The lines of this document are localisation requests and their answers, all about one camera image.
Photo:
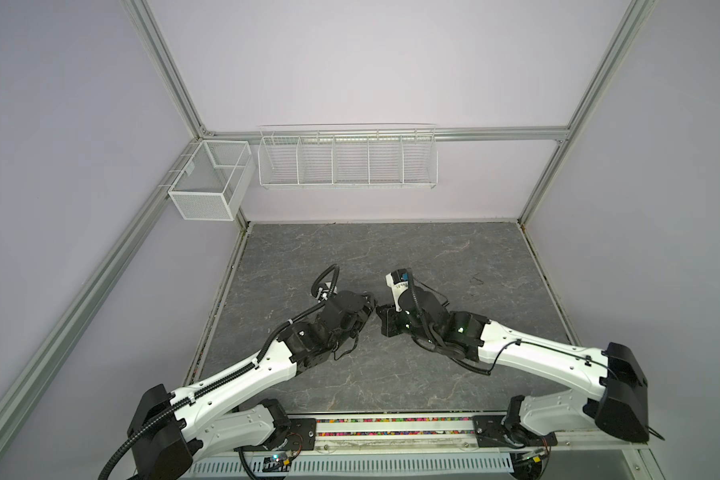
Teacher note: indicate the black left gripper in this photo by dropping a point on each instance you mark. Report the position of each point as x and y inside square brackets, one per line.
[367, 309]

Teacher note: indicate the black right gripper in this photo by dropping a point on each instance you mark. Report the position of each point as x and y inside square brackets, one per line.
[388, 319]

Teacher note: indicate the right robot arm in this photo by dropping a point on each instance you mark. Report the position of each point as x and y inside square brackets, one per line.
[604, 389]

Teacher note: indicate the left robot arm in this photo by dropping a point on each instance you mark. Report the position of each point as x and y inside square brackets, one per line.
[170, 430]

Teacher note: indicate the white mesh box basket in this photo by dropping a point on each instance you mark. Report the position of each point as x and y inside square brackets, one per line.
[213, 181]

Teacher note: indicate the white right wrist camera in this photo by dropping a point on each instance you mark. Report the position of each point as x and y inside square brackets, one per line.
[398, 282]

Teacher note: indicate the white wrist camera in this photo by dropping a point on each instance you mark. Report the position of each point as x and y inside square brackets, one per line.
[398, 282]
[322, 294]

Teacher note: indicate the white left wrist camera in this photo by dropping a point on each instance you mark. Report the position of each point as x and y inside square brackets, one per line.
[322, 294]

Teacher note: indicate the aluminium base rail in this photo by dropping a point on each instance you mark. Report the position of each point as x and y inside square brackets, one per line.
[396, 446]

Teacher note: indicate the white wire shelf basket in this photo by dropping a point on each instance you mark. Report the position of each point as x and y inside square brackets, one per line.
[349, 156]

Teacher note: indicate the aluminium enclosure frame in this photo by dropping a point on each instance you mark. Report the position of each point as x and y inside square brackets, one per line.
[36, 377]

